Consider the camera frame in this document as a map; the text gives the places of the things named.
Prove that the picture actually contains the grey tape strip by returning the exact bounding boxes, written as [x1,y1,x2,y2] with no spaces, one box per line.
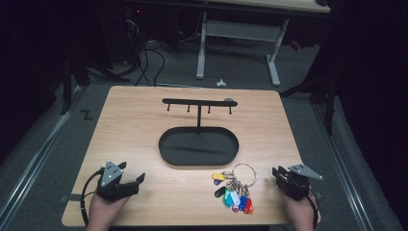
[60,193,85,203]

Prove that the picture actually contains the person's left hand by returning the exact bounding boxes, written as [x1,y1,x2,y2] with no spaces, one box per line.
[87,192,130,231]

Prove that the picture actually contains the key ring with coloured tags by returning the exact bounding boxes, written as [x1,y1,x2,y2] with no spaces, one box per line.
[211,162,258,216]

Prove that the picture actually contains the black key rack with tray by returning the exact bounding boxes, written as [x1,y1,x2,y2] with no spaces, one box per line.
[158,97,241,167]

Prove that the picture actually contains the person's right hand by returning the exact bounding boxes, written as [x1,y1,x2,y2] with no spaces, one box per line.
[278,188,318,231]

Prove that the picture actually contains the metal floor rail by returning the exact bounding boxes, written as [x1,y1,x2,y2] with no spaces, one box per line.
[311,101,374,231]
[0,86,83,227]

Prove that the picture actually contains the black floor cables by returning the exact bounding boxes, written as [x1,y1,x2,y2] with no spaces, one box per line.
[123,18,166,88]

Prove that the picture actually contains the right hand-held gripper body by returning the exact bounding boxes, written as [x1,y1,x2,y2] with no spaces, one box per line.
[276,164,323,202]

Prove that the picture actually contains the desk with white metal frame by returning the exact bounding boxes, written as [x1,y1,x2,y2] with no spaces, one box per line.
[195,0,332,88]

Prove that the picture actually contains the black stand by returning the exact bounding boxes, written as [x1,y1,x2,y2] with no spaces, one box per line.
[278,61,342,137]
[60,47,131,116]

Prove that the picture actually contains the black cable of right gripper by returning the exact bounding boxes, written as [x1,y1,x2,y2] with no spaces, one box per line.
[306,192,322,225]

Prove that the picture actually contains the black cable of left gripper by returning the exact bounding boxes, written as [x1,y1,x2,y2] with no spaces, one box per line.
[79,168,107,227]

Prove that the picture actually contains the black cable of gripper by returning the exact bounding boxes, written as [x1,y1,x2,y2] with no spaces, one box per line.
[79,168,107,227]
[306,192,322,225]

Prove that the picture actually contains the small red object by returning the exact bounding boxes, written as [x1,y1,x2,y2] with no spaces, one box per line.
[289,39,303,53]

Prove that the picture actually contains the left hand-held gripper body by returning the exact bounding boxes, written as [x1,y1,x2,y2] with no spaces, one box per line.
[95,160,140,202]

